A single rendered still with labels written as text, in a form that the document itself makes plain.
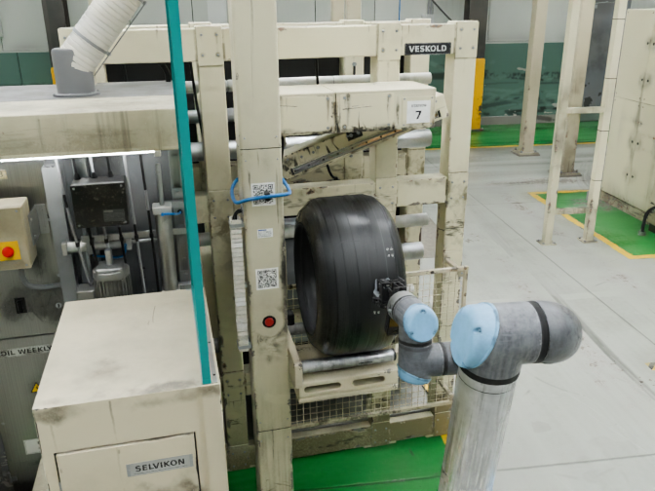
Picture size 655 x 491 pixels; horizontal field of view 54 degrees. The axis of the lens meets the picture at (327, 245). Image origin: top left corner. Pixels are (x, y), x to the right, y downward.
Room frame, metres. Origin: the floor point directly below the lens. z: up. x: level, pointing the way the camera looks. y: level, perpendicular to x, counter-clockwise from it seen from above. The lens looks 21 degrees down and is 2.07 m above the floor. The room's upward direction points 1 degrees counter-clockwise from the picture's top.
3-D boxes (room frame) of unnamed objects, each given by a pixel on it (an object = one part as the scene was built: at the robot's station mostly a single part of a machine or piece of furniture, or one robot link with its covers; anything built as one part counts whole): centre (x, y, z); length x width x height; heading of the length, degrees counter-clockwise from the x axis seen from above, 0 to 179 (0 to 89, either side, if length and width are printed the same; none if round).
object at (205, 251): (2.79, 0.56, 0.61); 0.33 x 0.06 x 0.86; 14
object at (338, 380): (1.96, -0.06, 0.84); 0.36 x 0.09 x 0.06; 104
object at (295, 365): (2.05, 0.15, 0.90); 0.40 x 0.03 x 0.10; 14
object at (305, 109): (2.41, -0.08, 1.71); 0.61 x 0.25 x 0.15; 104
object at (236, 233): (1.96, 0.29, 1.19); 0.05 x 0.04 x 0.48; 14
